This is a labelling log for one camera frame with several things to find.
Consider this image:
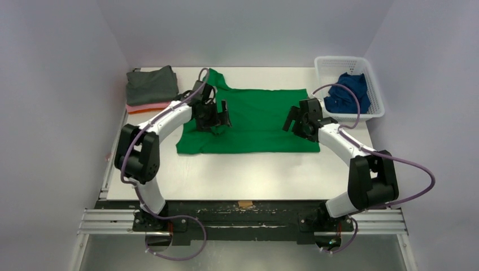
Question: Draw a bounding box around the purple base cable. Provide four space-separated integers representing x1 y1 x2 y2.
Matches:
145 215 207 261
319 218 359 255

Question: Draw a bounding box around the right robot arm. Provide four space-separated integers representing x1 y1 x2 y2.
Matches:
283 99 399 230

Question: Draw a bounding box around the brown tape piece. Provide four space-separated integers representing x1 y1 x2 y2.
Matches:
238 200 254 209

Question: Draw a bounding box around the white plastic basket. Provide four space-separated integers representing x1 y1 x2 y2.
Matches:
314 56 385 121

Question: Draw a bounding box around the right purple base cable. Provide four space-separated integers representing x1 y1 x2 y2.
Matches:
319 218 359 255

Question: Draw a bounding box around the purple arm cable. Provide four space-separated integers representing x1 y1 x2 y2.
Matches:
311 82 436 214
119 67 210 221

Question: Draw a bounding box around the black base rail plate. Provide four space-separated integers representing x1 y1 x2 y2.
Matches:
94 199 387 247

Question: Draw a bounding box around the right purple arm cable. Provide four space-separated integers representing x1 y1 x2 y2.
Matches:
311 82 436 214

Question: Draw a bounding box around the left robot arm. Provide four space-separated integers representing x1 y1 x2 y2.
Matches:
114 81 232 231

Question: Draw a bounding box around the dark grey folded t-shirt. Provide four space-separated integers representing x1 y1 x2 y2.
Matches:
125 65 179 106

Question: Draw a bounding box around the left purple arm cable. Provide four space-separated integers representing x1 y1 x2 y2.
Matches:
119 67 210 221

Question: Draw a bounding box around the pink folded t-shirt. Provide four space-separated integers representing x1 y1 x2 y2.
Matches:
125 102 171 112

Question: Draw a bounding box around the orange folded t-shirt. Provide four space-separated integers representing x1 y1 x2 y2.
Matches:
128 108 162 115

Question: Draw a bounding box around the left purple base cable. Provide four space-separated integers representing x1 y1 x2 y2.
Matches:
145 215 207 261

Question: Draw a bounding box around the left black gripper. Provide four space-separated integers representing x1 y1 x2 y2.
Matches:
195 99 230 133

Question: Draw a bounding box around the blue crumpled t-shirt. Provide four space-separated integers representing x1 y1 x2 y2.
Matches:
324 73 371 115

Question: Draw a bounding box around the green t-shirt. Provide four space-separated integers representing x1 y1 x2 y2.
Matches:
176 69 320 155

